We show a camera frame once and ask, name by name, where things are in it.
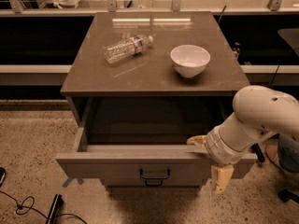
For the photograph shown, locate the white bowl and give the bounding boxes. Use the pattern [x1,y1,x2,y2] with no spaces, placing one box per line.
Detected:
[170,45,210,78]

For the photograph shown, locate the grey top drawer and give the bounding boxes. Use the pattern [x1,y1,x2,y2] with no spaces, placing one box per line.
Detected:
[55,97,258,183]

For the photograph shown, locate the grey bottom drawer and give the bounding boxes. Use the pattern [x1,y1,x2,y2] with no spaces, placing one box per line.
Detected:
[101,178,207,188]

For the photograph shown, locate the grey drawer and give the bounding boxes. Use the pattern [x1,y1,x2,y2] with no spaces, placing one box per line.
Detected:
[55,97,258,183]
[101,178,207,188]

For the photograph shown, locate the black chair base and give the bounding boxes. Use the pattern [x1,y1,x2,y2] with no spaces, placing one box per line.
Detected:
[278,189,299,203]

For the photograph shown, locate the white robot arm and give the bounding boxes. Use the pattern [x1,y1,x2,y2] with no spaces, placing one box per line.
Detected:
[187,85,299,194]

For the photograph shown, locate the blue tape cross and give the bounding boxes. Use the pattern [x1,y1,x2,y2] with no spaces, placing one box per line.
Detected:
[62,178,84,188]

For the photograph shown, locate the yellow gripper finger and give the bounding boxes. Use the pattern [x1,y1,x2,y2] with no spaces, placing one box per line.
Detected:
[211,164,234,194]
[187,135,206,147]

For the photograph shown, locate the grey drawer cabinet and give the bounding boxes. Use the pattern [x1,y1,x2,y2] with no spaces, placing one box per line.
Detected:
[60,10,252,191]

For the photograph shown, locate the person leg in jeans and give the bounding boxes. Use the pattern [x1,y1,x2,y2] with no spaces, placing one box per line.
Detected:
[265,135,299,175]

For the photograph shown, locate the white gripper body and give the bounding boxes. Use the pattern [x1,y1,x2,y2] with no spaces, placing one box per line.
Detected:
[206,113,275,165]

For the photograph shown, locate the black shoe tip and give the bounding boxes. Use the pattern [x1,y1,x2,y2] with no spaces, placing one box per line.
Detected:
[0,167,7,187]

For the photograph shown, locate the black stand leg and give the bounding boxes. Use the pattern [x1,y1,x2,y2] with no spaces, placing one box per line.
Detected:
[252,144,265,162]

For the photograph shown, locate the black power strip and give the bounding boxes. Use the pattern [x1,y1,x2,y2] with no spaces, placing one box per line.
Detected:
[45,194,64,224]

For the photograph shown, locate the clear plastic water bottle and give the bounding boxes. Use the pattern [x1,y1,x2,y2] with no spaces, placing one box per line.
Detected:
[104,35,153,63]

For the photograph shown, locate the black floor cable left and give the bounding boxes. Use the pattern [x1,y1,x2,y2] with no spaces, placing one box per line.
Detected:
[0,189,89,224]

